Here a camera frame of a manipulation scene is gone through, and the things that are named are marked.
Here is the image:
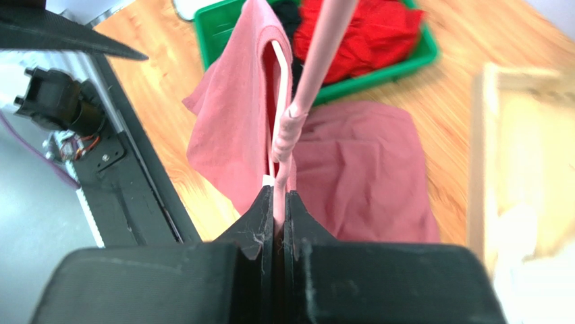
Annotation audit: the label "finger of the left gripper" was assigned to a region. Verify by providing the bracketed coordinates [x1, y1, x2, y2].
[1, 6, 148, 61]

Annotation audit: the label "wooden clothes rack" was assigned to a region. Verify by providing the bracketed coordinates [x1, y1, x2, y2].
[466, 63, 574, 271]

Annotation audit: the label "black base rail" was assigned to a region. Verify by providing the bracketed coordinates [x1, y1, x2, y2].
[43, 53, 203, 249]

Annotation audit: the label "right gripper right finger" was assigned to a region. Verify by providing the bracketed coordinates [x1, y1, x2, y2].
[283, 191, 505, 323]

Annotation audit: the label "red t shirt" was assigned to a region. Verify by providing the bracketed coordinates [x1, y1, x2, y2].
[292, 0, 425, 85]

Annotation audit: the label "pink t shirt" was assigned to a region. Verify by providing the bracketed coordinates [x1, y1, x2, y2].
[184, 1, 440, 243]

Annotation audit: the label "pink wire hanger taken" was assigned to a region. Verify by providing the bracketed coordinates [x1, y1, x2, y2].
[263, 0, 358, 236]

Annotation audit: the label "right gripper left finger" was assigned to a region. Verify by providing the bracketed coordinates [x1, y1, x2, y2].
[31, 186, 273, 323]

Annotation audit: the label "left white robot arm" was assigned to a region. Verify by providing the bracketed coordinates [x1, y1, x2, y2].
[1, 1, 148, 136]

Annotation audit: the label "white crumpled cloth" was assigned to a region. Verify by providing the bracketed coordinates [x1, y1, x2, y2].
[493, 215, 574, 323]

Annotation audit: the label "green plastic bin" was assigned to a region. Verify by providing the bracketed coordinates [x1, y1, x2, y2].
[194, 1, 440, 106]

